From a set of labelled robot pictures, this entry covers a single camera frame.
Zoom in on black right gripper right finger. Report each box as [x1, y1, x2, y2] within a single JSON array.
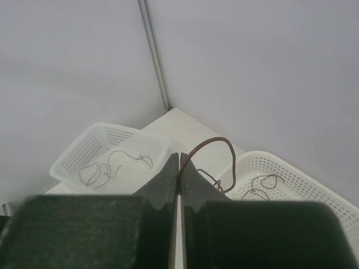
[[180, 154, 352, 268]]

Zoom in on dark brown thin cable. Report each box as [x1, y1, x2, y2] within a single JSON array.
[[241, 174, 286, 202]]

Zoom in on white perforated basket left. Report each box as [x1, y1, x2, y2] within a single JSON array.
[[49, 123, 170, 194]]

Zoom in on white perforated basket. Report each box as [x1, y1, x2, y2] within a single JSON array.
[[225, 151, 358, 248], [49, 123, 170, 194]]

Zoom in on aluminium frame post left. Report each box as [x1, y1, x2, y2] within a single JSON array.
[[137, 0, 172, 112]]

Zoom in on white perforated basket middle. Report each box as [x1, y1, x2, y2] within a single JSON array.
[[225, 151, 358, 248]]

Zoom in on dark loose cable left basket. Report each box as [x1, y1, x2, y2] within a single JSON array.
[[79, 150, 154, 189]]

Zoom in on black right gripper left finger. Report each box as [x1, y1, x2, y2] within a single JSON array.
[[1, 154, 179, 268]]

